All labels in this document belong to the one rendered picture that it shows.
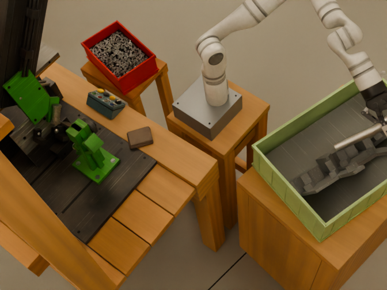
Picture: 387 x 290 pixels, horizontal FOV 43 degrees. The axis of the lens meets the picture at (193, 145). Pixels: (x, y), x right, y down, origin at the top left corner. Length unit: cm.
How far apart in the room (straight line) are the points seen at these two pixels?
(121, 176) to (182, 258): 91
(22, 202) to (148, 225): 83
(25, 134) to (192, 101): 68
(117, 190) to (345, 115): 98
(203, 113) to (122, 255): 65
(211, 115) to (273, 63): 147
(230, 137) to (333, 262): 63
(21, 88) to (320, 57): 214
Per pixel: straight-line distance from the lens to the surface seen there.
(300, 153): 201
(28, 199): 112
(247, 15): 176
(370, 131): 178
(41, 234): 124
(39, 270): 154
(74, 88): 226
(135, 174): 194
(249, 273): 268
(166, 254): 275
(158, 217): 187
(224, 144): 202
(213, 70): 183
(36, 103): 196
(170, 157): 195
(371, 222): 198
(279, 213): 195
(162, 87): 246
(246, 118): 208
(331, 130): 208
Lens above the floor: 258
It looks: 58 degrees down
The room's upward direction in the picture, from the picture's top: 11 degrees counter-clockwise
